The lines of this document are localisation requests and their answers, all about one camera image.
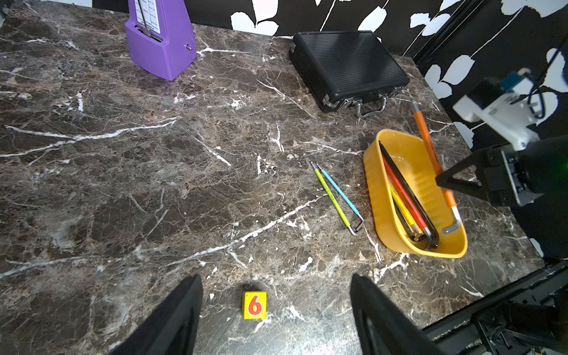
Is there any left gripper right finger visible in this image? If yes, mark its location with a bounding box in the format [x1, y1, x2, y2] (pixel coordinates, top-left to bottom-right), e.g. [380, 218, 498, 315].
[350, 274, 443, 355]

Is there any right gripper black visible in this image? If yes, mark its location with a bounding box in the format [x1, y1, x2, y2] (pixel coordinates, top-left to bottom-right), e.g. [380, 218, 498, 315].
[434, 143, 544, 209]

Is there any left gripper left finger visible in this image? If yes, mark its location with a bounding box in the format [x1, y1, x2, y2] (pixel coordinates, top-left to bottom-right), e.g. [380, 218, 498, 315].
[110, 275, 204, 354]

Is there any large black hex key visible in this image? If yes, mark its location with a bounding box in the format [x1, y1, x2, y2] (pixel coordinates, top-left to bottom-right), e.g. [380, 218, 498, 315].
[379, 142, 440, 251]

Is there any yellow plastic storage box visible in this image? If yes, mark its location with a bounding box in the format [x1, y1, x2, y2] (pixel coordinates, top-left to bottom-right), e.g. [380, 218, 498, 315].
[363, 130, 467, 259]

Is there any red hex key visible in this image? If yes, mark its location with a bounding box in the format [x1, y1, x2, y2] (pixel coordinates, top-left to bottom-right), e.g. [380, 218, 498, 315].
[382, 153, 433, 238]

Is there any small black hex key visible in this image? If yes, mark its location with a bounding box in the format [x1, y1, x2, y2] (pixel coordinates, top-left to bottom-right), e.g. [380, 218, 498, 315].
[393, 199, 424, 242]

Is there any blue hex key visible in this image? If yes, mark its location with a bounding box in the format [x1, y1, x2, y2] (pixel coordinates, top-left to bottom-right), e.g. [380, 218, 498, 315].
[317, 164, 364, 233]

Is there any green hex key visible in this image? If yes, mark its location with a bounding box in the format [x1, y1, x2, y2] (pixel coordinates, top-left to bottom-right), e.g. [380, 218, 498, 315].
[310, 161, 356, 235]

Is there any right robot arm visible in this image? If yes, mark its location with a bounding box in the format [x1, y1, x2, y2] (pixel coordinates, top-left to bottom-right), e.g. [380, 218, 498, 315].
[436, 136, 567, 260]

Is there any yellow die red six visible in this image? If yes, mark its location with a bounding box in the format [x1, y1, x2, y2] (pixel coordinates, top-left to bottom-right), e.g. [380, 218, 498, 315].
[242, 291, 267, 320]

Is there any black ribbed carrying case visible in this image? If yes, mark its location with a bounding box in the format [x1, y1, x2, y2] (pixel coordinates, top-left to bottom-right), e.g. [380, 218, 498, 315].
[288, 30, 410, 119]

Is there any purple metronome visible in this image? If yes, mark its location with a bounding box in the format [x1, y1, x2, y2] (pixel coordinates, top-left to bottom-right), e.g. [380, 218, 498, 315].
[125, 0, 197, 81]

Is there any black front mounting rail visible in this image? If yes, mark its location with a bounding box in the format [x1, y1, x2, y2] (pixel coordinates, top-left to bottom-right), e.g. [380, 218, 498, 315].
[423, 260, 567, 354]

